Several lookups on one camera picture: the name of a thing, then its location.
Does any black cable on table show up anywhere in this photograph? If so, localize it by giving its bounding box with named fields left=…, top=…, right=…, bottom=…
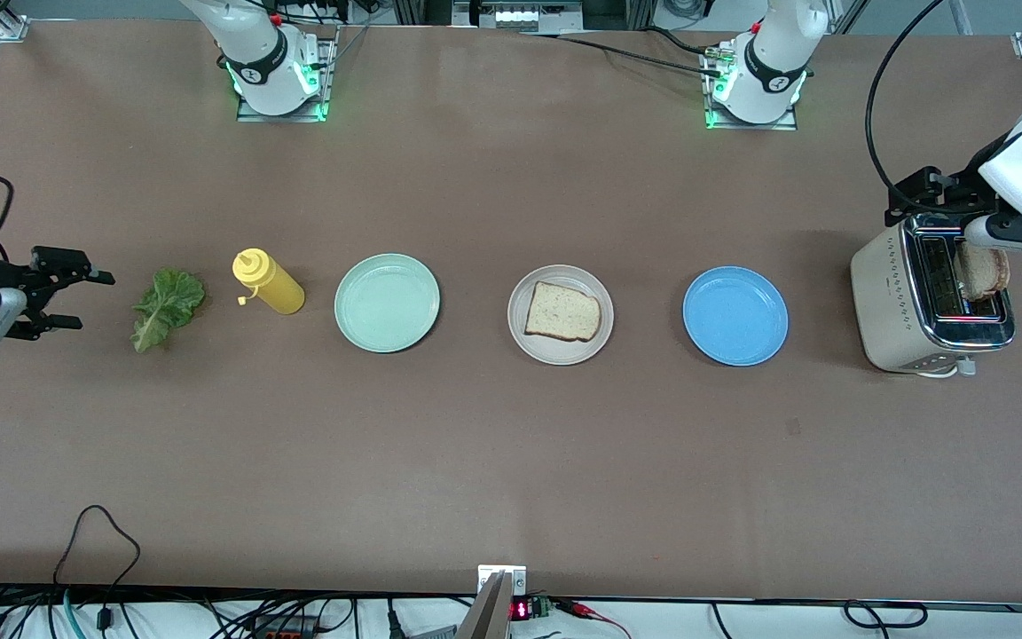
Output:
left=520, top=27, right=729, bottom=76

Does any beige chrome toaster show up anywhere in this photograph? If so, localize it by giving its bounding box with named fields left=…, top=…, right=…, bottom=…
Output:
left=850, top=209, right=1018, bottom=379

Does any mint green plate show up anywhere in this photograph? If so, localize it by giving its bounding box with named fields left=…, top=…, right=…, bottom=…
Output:
left=334, top=254, right=441, bottom=354

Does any brown crusted bread slice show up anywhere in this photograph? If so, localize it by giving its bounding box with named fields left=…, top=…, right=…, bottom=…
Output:
left=523, top=281, right=603, bottom=343
left=957, top=241, right=1011, bottom=301

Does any blue plate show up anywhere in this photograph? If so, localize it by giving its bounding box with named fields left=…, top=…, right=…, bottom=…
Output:
left=682, top=266, right=790, bottom=367

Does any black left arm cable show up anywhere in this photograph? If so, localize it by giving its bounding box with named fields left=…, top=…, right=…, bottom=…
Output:
left=864, top=0, right=945, bottom=214

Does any black looped cable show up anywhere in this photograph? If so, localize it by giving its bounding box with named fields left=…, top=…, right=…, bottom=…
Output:
left=51, top=505, right=142, bottom=613

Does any green lettuce leaf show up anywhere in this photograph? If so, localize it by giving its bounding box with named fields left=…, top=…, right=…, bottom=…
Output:
left=130, top=269, right=208, bottom=353

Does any black coiled cable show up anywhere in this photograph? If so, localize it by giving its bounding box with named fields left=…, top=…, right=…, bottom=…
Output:
left=844, top=601, right=929, bottom=629

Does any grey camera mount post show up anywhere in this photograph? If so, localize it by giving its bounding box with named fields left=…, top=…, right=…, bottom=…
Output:
left=453, top=572, right=512, bottom=639

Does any red clip cable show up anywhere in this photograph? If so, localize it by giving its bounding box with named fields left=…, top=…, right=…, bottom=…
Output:
left=555, top=599, right=632, bottom=638

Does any white box device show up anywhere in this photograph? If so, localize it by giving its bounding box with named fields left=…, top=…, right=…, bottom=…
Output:
left=476, top=0, right=583, bottom=35

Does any beige plate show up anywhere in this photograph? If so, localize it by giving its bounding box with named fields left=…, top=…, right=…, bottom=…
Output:
left=507, top=264, right=615, bottom=367

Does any yellow squeeze bottle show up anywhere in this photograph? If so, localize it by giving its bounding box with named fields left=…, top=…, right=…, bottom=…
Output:
left=232, top=248, right=306, bottom=316

